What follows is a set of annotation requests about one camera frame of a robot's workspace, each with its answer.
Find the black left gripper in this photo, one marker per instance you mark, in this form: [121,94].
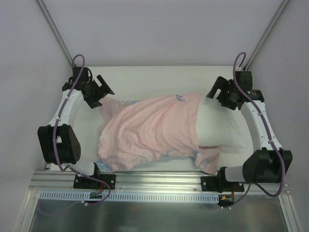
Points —
[98,91]

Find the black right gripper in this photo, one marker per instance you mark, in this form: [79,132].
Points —
[220,91]

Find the white pillow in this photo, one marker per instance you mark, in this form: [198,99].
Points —
[216,126]

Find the blue and pink printed pillowcase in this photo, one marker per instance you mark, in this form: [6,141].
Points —
[142,131]

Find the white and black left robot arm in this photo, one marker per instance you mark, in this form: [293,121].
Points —
[58,141]

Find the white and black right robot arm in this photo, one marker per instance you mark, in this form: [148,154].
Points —
[268,164]

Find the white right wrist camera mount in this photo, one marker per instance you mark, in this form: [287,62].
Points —
[238,69]

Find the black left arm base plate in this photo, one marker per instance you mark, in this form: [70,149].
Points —
[86,183]

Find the right aluminium frame post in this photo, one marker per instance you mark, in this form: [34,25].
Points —
[267,32]

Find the aluminium frame post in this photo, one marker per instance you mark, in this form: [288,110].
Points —
[267,32]
[53,27]

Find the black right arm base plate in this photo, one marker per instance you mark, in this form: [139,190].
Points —
[211,183]

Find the left aluminium frame post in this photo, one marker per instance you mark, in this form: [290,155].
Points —
[53,27]

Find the aluminium mounting rail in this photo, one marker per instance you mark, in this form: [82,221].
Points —
[147,182]

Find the white slotted cable duct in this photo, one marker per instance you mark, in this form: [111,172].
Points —
[130,197]

